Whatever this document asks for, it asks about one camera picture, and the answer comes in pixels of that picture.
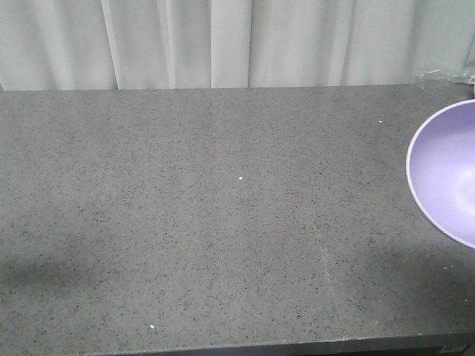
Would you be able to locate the purple plastic bowl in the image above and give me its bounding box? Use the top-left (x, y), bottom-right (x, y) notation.
top-left (405, 99), bottom-right (474, 248)

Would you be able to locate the clear plastic bag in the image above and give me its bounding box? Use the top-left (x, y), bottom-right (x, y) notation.
top-left (414, 65), bottom-right (474, 85)

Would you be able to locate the white curtain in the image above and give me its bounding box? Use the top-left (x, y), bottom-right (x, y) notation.
top-left (1, 1), bottom-right (474, 90)

